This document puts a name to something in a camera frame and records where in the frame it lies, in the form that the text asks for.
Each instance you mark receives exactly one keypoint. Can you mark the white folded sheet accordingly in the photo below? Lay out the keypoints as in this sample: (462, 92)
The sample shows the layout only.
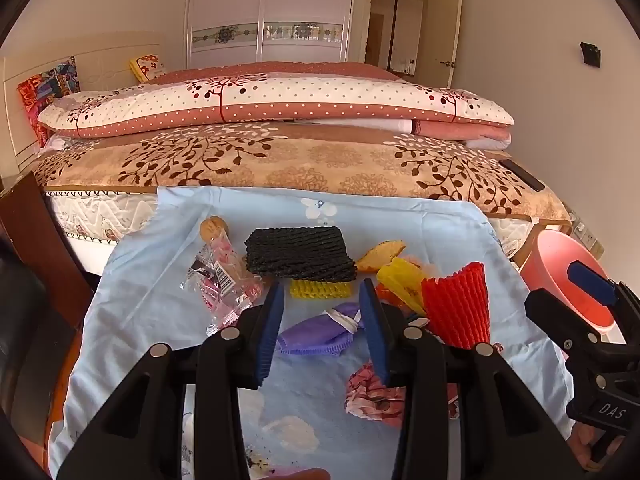
(360, 125)

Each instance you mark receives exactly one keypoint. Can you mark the white wardrobe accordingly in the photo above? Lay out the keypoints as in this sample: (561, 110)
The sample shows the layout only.
(225, 0)

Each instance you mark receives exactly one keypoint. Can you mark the light blue floral cloth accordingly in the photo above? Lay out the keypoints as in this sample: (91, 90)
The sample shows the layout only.
(165, 310)

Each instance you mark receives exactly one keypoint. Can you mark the orange peel piece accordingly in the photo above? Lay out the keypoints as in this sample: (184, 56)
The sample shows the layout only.
(380, 255)

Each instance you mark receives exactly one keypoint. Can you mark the red foam net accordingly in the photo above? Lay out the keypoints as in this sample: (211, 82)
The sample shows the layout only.
(455, 305)

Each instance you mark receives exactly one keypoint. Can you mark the black phone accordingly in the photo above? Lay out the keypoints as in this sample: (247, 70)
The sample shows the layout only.
(522, 175)

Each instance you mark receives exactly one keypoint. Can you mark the cream headboard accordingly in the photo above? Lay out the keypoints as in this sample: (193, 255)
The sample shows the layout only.
(100, 60)

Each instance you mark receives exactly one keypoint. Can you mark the yellow floral pillow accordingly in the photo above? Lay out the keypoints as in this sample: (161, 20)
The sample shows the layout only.
(147, 67)

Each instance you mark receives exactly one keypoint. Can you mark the brown leaf-print blanket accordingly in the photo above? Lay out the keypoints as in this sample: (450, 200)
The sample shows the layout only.
(300, 165)

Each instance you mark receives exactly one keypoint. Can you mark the person's right hand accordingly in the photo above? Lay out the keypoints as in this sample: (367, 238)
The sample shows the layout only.
(582, 447)

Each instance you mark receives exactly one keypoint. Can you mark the pink folded blanket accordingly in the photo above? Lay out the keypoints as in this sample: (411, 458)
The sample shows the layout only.
(460, 132)

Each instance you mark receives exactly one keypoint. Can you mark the beige wall socket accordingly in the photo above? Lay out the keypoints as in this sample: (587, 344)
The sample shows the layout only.
(585, 235)

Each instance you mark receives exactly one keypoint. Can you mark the black foam net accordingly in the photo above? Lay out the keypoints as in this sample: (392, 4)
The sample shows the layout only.
(295, 252)

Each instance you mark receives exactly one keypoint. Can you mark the brown bread roll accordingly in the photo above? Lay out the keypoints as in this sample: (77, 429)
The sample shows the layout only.
(214, 230)

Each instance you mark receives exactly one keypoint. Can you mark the clear plastic wrapper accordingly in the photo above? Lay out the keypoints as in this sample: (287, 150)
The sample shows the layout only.
(225, 270)

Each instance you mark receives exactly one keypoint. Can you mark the folded polka dot quilt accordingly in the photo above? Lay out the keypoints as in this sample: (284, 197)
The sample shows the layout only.
(300, 95)

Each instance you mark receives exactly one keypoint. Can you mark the yellow plastic bag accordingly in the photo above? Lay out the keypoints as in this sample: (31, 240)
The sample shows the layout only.
(402, 280)

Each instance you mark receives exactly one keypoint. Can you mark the cream wooden door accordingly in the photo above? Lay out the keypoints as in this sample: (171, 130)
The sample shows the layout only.
(445, 20)

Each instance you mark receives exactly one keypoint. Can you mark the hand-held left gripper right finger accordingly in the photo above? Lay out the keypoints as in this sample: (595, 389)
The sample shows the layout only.
(375, 330)

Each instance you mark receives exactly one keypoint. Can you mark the black wall device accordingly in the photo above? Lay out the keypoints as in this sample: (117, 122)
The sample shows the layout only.
(590, 54)

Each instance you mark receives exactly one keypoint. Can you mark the pink patterned wrapper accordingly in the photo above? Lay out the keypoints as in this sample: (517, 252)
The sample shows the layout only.
(370, 400)

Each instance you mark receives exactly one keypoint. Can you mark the pink plastic bucket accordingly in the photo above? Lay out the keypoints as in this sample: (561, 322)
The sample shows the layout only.
(550, 260)

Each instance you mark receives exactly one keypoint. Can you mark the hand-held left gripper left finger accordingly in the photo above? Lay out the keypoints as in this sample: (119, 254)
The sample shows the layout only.
(267, 330)

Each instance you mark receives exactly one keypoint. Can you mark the black padded furniture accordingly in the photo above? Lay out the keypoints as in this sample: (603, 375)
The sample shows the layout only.
(25, 320)

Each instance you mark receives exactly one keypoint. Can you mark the colourful printed pillow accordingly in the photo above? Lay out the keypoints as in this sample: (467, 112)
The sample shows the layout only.
(45, 90)

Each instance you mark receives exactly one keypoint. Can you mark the orange plastic bag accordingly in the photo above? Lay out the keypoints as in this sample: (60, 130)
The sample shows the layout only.
(387, 296)

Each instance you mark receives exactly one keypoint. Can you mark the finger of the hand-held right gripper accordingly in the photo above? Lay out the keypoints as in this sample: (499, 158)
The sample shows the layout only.
(590, 280)
(555, 312)

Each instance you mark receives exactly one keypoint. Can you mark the yellow foam net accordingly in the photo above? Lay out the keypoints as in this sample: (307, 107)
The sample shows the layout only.
(320, 290)

